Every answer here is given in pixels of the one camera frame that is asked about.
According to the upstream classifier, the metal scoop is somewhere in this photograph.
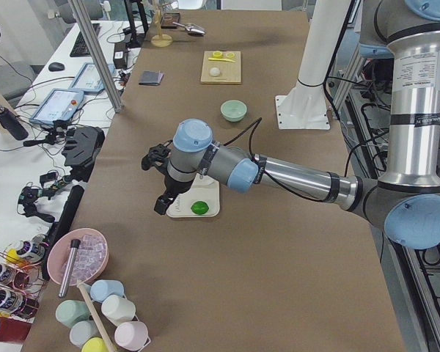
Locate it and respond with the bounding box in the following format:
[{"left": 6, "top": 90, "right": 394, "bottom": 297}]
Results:
[{"left": 174, "top": 22, "right": 206, "bottom": 37}]

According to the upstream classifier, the white steamed bun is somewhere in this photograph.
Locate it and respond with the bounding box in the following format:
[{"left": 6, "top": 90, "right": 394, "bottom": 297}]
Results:
[{"left": 210, "top": 67, "right": 221, "bottom": 77}]

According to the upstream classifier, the pink cup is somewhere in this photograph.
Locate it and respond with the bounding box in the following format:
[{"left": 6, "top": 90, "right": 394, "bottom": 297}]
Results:
[{"left": 114, "top": 321, "right": 149, "bottom": 351}]

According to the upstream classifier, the green lime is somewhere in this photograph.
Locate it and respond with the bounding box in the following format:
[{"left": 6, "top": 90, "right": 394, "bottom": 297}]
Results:
[{"left": 191, "top": 200, "right": 209, "bottom": 215}]

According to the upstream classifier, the metal tube in bowl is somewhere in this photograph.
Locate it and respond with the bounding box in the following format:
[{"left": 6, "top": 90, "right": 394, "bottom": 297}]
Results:
[{"left": 58, "top": 239, "right": 81, "bottom": 298}]

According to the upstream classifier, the black gamepad device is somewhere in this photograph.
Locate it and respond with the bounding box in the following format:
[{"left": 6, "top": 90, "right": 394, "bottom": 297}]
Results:
[{"left": 62, "top": 126, "right": 105, "bottom": 182}]

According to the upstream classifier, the grey folded cloth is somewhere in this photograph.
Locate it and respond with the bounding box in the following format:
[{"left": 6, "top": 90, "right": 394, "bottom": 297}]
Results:
[{"left": 139, "top": 70, "right": 164, "bottom": 86}]

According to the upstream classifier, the black water bottle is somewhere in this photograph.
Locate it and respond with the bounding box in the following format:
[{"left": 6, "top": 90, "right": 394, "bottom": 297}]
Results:
[{"left": 0, "top": 104, "right": 29, "bottom": 141}]

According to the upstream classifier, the far teach pendant tablet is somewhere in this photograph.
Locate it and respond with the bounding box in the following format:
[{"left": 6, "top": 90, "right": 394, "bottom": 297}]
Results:
[{"left": 69, "top": 62, "right": 104, "bottom": 94}]

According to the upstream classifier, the blue cup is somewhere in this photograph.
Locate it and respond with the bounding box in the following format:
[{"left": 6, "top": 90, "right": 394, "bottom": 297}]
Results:
[{"left": 90, "top": 279, "right": 125, "bottom": 303}]

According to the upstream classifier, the black computer mouse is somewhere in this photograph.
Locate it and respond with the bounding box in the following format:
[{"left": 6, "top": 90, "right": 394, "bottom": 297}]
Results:
[{"left": 48, "top": 62, "right": 65, "bottom": 72}]

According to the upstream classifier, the teach pendant tablet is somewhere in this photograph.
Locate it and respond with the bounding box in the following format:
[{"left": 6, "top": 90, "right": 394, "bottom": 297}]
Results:
[
  {"left": 29, "top": 89, "right": 84, "bottom": 126},
  {"left": 69, "top": 62, "right": 104, "bottom": 94}
]

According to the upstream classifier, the mint green cup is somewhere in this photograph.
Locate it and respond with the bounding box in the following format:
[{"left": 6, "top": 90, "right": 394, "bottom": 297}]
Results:
[{"left": 55, "top": 300, "right": 90, "bottom": 329}]

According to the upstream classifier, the near teach pendant tablet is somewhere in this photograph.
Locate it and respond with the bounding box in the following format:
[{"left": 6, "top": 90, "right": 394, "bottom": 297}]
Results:
[{"left": 29, "top": 89, "right": 84, "bottom": 126}]

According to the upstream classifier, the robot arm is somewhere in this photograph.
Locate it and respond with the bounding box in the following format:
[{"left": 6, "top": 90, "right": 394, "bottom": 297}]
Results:
[{"left": 142, "top": 1, "right": 440, "bottom": 249}]

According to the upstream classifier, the yellow plastic knife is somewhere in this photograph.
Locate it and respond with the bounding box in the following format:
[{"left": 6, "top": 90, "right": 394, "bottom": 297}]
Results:
[{"left": 208, "top": 56, "right": 235, "bottom": 63}]

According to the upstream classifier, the aluminium frame post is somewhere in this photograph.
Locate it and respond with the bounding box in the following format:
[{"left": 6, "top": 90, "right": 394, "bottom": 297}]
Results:
[{"left": 68, "top": 0, "right": 122, "bottom": 113}]

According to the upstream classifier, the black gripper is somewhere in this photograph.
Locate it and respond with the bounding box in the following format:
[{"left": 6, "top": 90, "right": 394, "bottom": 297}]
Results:
[{"left": 154, "top": 173, "right": 194, "bottom": 215}]

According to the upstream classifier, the bamboo cutting board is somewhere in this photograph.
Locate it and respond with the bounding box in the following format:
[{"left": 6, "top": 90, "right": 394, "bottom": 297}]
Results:
[{"left": 200, "top": 51, "right": 242, "bottom": 85}]

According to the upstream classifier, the pink bowl with ice cubes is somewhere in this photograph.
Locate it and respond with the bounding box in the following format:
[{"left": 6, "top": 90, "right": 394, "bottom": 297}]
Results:
[{"left": 47, "top": 228, "right": 109, "bottom": 286}]

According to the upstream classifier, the black keyboard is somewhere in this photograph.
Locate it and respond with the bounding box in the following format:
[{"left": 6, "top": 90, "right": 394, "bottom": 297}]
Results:
[{"left": 70, "top": 23, "right": 101, "bottom": 57}]

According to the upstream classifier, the mint green bowl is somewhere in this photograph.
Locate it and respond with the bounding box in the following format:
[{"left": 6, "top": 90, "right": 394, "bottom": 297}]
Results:
[{"left": 220, "top": 100, "right": 247, "bottom": 122}]

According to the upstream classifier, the wooden mug tree stand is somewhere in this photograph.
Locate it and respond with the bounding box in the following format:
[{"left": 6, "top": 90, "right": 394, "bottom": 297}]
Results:
[{"left": 150, "top": 0, "right": 177, "bottom": 48}]

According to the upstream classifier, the white cup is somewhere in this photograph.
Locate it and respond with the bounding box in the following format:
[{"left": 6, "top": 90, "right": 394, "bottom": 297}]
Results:
[{"left": 101, "top": 295, "right": 136, "bottom": 326}]

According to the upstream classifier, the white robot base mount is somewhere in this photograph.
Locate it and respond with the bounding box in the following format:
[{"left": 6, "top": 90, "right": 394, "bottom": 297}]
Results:
[{"left": 276, "top": 0, "right": 353, "bottom": 130}]

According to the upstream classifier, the grey cup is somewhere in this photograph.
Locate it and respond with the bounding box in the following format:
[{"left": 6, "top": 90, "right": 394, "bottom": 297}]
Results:
[{"left": 69, "top": 320, "right": 99, "bottom": 348}]

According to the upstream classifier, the yellow cup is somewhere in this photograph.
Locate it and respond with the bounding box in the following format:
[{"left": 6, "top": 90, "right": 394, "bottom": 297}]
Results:
[{"left": 81, "top": 337, "right": 109, "bottom": 352}]

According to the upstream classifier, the beige rabbit print tray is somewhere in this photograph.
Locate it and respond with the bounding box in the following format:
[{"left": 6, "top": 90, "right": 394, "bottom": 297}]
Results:
[{"left": 166, "top": 175, "right": 220, "bottom": 218}]

